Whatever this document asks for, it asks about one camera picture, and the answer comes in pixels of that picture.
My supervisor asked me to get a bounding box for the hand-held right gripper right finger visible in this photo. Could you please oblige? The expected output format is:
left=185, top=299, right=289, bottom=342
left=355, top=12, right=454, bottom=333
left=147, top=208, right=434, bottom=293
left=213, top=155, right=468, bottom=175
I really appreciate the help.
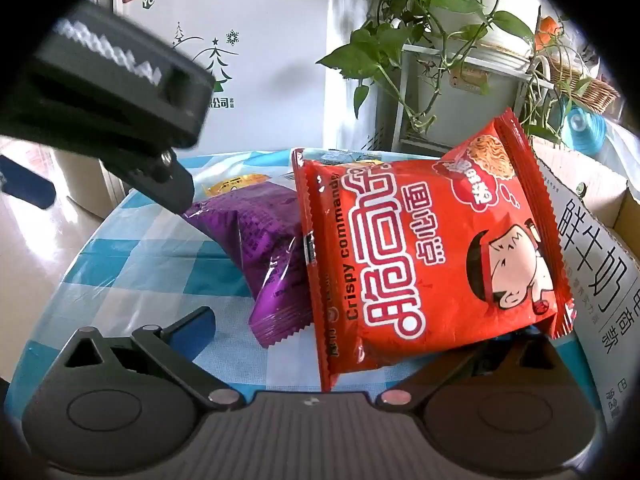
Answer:
left=375, top=332, right=576, bottom=411

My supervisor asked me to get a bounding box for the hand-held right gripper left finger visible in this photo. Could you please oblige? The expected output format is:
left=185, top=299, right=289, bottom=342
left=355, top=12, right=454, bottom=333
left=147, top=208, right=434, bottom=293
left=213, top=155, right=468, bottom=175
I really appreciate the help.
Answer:
left=37, top=306, right=246, bottom=408

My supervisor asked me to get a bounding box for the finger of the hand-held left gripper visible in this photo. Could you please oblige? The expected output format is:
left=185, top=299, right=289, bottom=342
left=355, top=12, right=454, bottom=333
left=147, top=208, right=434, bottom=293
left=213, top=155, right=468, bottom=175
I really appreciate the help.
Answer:
left=100, top=147, right=196, bottom=213
left=0, top=155, right=56, bottom=209

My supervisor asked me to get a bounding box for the small yellow snack packet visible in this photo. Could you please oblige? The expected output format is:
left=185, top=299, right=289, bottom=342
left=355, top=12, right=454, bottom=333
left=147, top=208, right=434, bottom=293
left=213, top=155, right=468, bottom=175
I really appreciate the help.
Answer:
left=201, top=173, right=273, bottom=197

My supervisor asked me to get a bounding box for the purple snack packet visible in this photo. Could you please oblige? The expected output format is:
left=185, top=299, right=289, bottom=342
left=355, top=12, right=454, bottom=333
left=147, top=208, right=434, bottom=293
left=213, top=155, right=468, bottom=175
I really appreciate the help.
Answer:
left=181, top=182, right=313, bottom=350

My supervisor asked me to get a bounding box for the red snack packet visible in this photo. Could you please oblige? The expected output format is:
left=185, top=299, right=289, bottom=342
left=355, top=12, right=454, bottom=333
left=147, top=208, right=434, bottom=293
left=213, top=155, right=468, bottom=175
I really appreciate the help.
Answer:
left=291, top=107, right=576, bottom=392

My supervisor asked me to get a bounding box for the white printed cardboard box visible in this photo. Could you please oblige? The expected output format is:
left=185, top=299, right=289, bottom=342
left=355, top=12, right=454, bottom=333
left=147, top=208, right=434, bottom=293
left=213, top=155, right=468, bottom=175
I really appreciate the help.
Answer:
left=530, top=135, right=640, bottom=436

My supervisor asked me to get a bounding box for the blue checkered tablecloth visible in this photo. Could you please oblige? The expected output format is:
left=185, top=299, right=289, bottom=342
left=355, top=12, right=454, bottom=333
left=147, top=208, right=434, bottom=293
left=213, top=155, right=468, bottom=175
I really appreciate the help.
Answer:
left=5, top=149, right=606, bottom=411

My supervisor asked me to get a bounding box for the large white printed carton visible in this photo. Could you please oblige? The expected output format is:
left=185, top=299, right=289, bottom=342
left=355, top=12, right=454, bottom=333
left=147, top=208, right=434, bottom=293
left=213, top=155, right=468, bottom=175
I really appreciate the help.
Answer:
left=112, top=0, right=331, bottom=156

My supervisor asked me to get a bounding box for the white metal plant rack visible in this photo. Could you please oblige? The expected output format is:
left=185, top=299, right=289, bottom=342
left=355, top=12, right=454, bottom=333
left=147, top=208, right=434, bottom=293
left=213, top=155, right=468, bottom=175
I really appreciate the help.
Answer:
left=392, top=42, right=556, bottom=156

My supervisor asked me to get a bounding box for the blue plastic bag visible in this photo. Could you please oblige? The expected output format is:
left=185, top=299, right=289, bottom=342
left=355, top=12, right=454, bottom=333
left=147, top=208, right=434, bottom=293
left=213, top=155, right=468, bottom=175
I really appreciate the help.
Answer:
left=562, top=97, right=608, bottom=156

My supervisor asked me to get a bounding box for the white table cover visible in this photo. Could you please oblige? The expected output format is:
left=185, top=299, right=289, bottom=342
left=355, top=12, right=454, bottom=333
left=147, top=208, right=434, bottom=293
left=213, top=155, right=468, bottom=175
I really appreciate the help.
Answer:
left=600, top=120, right=640, bottom=181

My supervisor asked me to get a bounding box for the wicker basket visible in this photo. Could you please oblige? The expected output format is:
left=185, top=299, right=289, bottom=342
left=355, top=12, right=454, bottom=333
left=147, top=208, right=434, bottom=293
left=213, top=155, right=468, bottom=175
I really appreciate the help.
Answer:
left=542, top=55, right=621, bottom=113

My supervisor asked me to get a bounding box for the orange plastic object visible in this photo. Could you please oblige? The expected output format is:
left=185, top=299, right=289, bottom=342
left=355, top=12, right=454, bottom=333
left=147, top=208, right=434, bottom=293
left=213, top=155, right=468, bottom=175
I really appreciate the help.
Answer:
left=535, top=15, right=563, bottom=51

